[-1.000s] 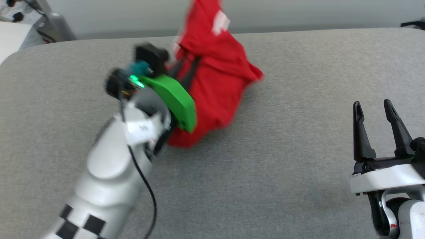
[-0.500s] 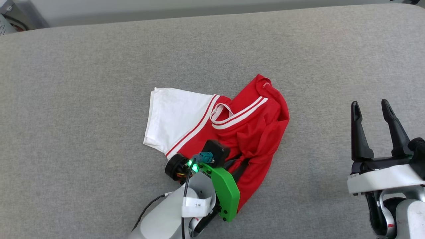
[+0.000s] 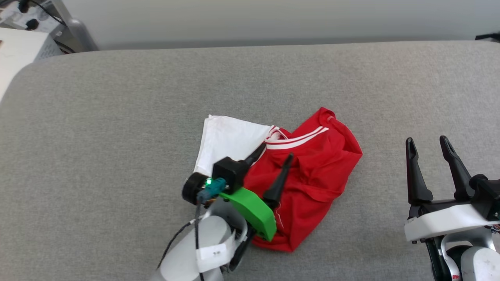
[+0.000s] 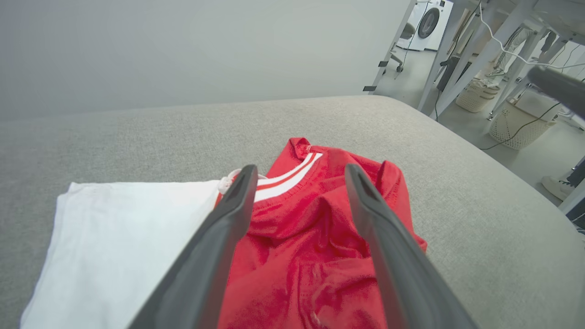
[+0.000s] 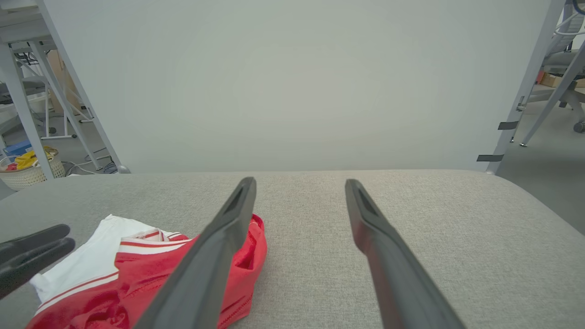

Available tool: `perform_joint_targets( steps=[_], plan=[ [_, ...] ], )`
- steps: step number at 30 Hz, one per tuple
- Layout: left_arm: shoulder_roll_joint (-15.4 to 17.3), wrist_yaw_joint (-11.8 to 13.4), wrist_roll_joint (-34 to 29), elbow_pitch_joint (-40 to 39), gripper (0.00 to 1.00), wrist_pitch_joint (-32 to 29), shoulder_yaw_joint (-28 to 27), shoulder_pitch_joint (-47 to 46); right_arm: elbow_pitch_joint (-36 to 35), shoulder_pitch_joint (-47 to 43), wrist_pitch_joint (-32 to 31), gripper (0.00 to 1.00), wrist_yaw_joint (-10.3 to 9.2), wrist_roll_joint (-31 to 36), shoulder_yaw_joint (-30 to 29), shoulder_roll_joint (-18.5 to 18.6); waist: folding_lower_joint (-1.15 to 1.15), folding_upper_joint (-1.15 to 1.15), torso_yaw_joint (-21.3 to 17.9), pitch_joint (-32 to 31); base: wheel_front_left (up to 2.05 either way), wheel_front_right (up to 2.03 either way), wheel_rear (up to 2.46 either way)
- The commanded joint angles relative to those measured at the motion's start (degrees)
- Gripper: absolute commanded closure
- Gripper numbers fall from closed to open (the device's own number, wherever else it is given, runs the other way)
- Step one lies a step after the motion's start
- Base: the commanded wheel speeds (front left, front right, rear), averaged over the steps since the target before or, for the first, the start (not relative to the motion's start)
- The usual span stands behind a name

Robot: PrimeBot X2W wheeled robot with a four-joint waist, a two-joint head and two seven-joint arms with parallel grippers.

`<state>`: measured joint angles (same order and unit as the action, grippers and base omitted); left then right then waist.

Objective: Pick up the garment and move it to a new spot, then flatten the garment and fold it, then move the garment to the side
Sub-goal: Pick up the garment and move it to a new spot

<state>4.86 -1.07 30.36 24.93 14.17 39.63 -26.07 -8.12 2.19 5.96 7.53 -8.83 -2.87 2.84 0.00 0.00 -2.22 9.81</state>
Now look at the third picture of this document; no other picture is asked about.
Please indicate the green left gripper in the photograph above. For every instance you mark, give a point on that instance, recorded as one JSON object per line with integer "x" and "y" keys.
{"x": 254, "y": 210}

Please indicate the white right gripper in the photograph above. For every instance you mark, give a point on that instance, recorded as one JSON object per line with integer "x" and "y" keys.
{"x": 441, "y": 220}

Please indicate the red and white garment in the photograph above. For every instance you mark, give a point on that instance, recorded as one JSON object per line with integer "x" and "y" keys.
{"x": 320, "y": 168}

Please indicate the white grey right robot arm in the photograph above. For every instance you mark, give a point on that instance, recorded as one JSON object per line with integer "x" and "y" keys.
{"x": 480, "y": 265}

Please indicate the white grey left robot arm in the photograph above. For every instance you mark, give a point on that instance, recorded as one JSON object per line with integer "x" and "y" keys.
{"x": 209, "y": 242}

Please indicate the grey fabric sofa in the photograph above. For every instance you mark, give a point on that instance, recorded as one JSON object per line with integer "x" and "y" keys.
{"x": 117, "y": 136}

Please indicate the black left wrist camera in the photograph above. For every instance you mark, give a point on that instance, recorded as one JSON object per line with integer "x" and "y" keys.
{"x": 228, "y": 171}

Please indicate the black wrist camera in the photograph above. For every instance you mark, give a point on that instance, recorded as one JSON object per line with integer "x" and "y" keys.
{"x": 486, "y": 195}
{"x": 228, "y": 171}

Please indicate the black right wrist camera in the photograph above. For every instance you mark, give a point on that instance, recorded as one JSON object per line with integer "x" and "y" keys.
{"x": 486, "y": 195}

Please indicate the white metal frame leg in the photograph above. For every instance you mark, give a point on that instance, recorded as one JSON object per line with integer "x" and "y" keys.
{"x": 76, "y": 33}

